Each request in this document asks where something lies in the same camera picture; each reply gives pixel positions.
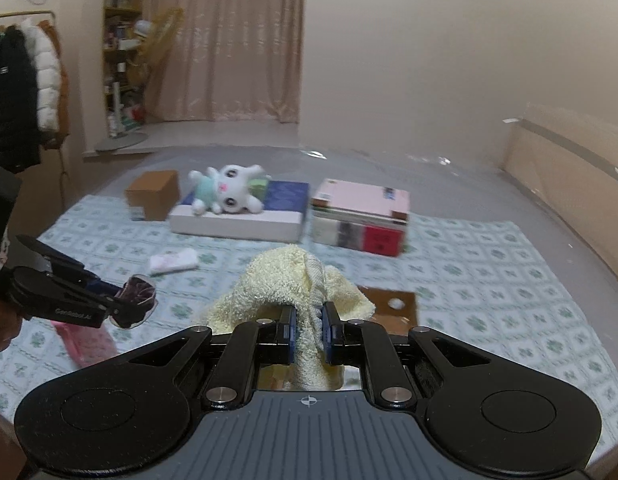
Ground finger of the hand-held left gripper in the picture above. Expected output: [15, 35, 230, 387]
[14, 234, 124, 297]
[106, 294, 138, 328]

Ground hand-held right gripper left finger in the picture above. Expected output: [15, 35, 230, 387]
[122, 305, 297, 411]

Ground brown jacket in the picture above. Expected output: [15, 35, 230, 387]
[39, 20, 71, 148]

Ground light wooden board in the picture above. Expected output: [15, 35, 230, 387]
[504, 117, 618, 201]

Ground pale yellow towel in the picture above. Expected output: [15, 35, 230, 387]
[196, 244, 376, 391]

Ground small brown cardboard box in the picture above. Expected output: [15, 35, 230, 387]
[125, 170, 181, 222]

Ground black puffer jacket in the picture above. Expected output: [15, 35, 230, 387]
[0, 25, 42, 173]

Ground person's left hand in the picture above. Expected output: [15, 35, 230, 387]
[0, 292, 23, 356]

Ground green patterned tablecloth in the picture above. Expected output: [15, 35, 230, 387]
[0, 195, 618, 411]

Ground black round pad red centre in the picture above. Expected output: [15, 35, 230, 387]
[110, 273, 158, 329]

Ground white flat box purple top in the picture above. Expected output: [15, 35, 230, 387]
[168, 180, 310, 243]

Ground white puffer jacket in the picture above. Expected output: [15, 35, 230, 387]
[22, 20, 62, 133]

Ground beige curtain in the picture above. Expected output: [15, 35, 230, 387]
[139, 0, 308, 125]

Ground white plush bunny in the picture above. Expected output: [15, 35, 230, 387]
[188, 163, 272, 216]

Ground stack of books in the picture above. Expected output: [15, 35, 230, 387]
[309, 178, 411, 258]

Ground white folded tissue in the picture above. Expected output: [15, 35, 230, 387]
[148, 248, 200, 277]

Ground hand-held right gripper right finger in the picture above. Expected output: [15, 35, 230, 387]
[321, 301, 494, 411]

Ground cluttered bookshelf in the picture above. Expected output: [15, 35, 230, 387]
[103, 0, 145, 126]

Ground standing fan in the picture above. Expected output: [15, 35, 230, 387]
[94, 7, 185, 153]

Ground pink printed cup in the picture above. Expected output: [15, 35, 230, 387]
[52, 320, 121, 371]

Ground clothes rack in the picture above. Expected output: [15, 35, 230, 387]
[0, 9, 56, 27]

